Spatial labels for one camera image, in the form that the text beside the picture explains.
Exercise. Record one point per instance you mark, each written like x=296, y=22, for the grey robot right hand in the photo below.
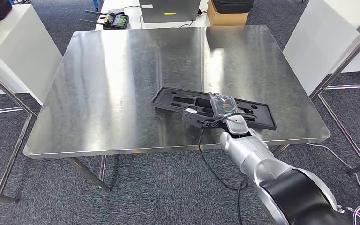
x=223, y=105

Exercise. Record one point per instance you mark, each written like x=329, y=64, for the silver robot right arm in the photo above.
x=260, y=155

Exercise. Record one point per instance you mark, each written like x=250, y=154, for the stainless steel workbench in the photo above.
x=121, y=93

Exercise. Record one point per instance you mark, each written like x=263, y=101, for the cardboard box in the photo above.
x=226, y=19

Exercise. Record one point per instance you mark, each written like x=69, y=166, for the black carrying case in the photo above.
x=232, y=5

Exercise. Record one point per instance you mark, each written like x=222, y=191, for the grey metal case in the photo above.
x=167, y=11

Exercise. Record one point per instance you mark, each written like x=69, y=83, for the white panel steel table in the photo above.
x=323, y=40

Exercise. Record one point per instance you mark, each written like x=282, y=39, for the black remote controller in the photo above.
x=116, y=21

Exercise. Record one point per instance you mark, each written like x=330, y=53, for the white partition panel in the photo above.
x=21, y=56

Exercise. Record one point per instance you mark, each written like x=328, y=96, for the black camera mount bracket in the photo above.
x=204, y=122

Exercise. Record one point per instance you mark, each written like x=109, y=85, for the blue metal frame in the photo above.
x=96, y=4

